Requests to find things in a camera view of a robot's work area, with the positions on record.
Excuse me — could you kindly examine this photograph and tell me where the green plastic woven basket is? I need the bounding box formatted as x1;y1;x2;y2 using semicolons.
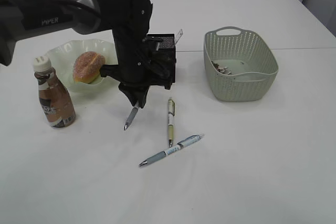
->
203;27;279;102

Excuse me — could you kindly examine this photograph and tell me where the blue grey pen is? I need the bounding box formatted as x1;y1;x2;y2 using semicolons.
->
139;134;205;167

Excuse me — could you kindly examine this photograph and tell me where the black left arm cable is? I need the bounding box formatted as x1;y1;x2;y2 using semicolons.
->
76;0;174;83

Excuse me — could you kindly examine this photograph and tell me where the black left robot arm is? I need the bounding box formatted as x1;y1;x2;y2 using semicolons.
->
1;0;176;108

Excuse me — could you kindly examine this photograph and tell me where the clear plastic ruler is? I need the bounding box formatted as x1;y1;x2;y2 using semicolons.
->
174;29;183;45

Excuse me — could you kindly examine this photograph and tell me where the black square pen holder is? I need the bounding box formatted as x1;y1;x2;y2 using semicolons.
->
146;34;176;89

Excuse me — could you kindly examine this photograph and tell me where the grey grip pen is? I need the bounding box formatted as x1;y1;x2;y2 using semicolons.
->
124;103;139;131

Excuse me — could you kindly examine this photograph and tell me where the green white pen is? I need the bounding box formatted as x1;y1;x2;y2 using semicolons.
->
167;97;175;147

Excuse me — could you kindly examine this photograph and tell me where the brown coffee drink bottle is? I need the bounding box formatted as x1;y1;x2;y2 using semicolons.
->
33;56;76;128

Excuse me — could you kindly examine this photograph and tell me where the sugared bread roll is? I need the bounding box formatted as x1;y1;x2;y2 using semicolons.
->
72;51;106;84

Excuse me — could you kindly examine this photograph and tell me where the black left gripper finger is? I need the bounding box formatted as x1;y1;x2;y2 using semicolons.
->
118;83;141;106
136;86;150;109

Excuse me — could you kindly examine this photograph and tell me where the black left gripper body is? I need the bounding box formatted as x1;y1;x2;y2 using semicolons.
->
100;50;165;88

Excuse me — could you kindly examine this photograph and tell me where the wavy green glass plate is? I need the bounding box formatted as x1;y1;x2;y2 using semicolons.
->
45;39;119;93

